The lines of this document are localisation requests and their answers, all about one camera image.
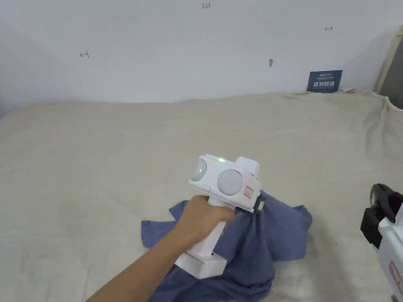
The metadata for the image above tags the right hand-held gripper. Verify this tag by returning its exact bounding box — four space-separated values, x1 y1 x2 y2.
360 184 403 302

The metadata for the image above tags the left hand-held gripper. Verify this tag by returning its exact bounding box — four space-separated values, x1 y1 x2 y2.
174 154 268 280

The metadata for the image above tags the dark blue shirt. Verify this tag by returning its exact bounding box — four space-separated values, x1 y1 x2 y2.
140 190 313 302

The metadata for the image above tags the person's left forearm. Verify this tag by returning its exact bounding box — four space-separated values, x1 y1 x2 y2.
83 240 188 302

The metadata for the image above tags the person's left hand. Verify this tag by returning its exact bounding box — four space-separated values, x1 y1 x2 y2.
171 195 235 253

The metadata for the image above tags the wooden framed board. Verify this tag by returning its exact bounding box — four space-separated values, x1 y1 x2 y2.
374 23 403 110

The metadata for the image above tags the dark blue sign card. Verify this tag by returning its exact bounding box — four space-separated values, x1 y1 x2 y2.
306 70 343 93

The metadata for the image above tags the bed with beige sheet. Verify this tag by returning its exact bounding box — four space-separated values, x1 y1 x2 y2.
0 89 403 302

